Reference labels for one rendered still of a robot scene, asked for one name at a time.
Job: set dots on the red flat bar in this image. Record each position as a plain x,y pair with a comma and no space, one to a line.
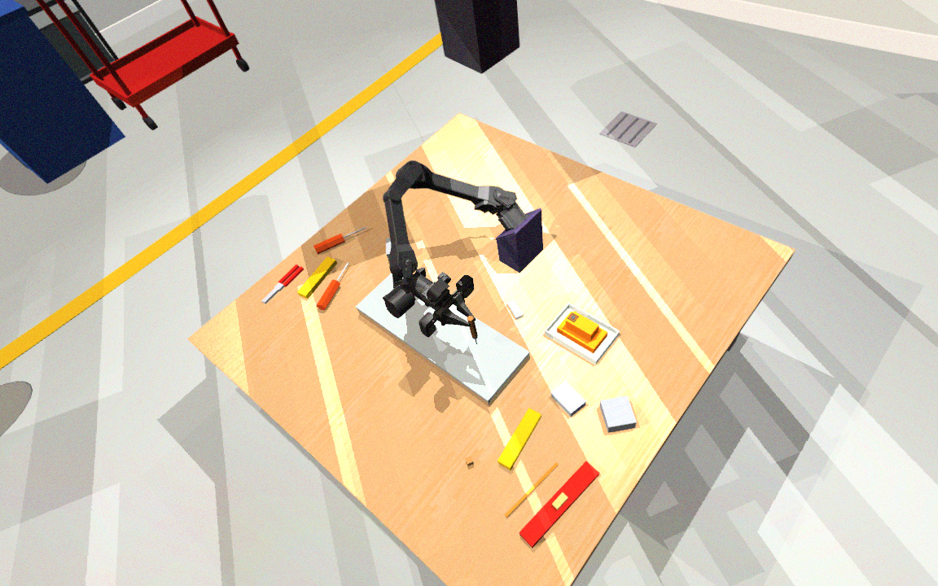
557,505

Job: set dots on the yellow flat bar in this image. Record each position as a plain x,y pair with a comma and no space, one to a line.
317,277
519,439

